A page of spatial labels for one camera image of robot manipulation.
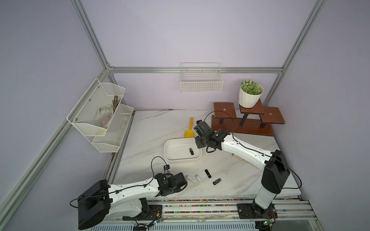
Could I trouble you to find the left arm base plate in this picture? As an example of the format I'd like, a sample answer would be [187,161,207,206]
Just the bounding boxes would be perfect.
[122,205,163,221]

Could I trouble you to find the white mesh two-tier shelf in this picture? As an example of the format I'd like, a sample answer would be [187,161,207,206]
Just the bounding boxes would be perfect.
[66,79,134,153]

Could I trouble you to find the brown wooden display stand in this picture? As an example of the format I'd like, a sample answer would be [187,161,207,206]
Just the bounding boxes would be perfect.
[212,100,285,136]

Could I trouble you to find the black swivel usb drive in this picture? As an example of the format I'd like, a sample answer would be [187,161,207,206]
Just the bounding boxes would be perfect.
[213,178,221,185]

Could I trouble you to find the white plastic storage box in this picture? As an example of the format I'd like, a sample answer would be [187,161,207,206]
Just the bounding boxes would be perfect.
[164,138,202,162]

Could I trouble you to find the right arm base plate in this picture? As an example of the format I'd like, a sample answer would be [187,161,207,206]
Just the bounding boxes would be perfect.
[237,203,278,219]

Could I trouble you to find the white potted green plant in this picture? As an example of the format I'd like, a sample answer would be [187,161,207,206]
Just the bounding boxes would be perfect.
[238,80,264,108]

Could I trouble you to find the yellow plastic scoop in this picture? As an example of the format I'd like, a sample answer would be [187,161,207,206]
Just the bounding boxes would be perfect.
[184,117,194,138]

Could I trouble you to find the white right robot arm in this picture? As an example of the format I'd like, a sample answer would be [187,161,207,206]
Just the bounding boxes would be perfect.
[194,120,291,211]

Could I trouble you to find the clear plastic bag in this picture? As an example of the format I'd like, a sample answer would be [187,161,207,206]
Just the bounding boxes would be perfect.
[94,105,114,129]

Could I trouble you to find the white blue usb drive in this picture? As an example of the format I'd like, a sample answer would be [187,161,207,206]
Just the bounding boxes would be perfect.
[186,175,195,182]
[195,174,203,183]

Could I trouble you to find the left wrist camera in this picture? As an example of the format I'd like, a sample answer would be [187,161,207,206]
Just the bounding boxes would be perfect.
[164,165,170,173]

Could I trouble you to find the glossy black usb drive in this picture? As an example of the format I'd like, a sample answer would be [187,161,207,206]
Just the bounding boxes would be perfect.
[205,169,212,179]

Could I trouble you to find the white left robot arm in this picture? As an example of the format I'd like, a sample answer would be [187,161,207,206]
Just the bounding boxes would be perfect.
[77,172,188,230]

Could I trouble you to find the white wire wall basket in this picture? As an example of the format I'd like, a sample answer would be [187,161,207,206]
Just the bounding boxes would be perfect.
[180,63,224,93]

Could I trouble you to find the beige work glove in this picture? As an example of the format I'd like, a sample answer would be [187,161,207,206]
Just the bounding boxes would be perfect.
[232,154,265,171]

